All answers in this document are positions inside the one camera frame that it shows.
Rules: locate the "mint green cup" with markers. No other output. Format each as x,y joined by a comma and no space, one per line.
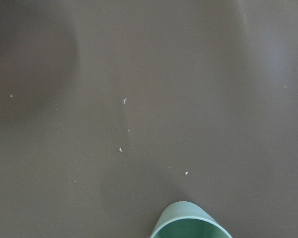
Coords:
184,219

